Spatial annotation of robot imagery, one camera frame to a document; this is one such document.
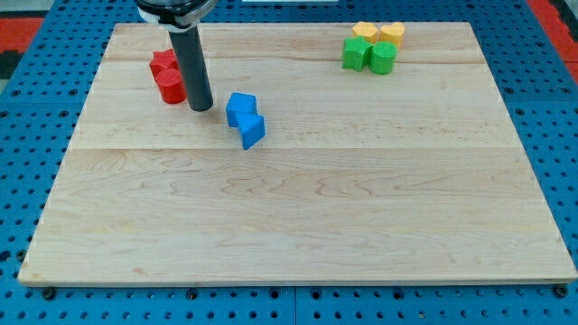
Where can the red cylinder block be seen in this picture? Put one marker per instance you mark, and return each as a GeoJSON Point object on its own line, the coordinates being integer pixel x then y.
{"type": "Point", "coordinates": [171, 86]}

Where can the yellow heart block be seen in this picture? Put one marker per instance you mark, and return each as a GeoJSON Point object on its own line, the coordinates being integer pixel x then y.
{"type": "Point", "coordinates": [394, 33]}

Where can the blue cube block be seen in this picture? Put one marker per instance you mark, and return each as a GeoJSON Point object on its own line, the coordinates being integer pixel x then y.
{"type": "Point", "coordinates": [239, 103]}

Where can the green star block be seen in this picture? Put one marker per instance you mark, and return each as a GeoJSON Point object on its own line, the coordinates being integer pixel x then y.
{"type": "Point", "coordinates": [356, 53]}

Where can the black robot arm flange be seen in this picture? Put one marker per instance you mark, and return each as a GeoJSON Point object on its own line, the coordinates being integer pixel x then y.
{"type": "Point", "coordinates": [175, 15]}

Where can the green cylinder block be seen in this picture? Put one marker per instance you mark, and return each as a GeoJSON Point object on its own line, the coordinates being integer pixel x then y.
{"type": "Point", "coordinates": [383, 56]}

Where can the yellow hexagon block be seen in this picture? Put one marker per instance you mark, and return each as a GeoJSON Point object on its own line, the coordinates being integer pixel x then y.
{"type": "Point", "coordinates": [368, 31]}

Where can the red star block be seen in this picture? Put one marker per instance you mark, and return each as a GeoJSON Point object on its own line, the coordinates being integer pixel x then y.
{"type": "Point", "coordinates": [163, 60]}

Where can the blue triangle block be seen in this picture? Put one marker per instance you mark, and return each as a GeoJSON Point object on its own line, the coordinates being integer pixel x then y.
{"type": "Point", "coordinates": [251, 129]}

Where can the light wooden board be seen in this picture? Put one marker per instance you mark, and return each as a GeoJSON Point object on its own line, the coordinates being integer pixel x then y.
{"type": "Point", "coordinates": [416, 177]}

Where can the dark grey cylindrical pointer rod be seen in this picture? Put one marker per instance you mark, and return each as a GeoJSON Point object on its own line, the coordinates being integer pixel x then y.
{"type": "Point", "coordinates": [190, 58]}

